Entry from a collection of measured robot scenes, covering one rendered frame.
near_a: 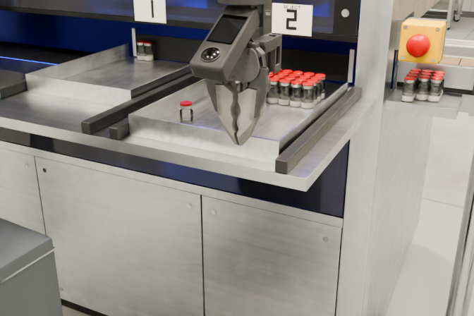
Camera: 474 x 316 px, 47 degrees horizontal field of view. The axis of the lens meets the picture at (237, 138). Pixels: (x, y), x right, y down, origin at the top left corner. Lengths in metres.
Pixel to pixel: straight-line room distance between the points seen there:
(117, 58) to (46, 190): 0.49
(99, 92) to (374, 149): 0.55
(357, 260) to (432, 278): 0.92
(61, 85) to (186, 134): 0.37
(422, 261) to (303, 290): 0.96
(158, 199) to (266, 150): 0.69
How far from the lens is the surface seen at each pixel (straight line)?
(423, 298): 2.06
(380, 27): 1.07
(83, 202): 1.61
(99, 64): 1.35
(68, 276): 1.81
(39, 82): 1.17
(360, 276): 1.28
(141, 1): 1.29
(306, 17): 1.11
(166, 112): 0.97
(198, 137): 0.83
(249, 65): 0.73
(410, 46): 1.03
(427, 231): 2.45
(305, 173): 0.76
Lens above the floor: 1.20
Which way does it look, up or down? 21 degrees down
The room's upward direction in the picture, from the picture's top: straight up
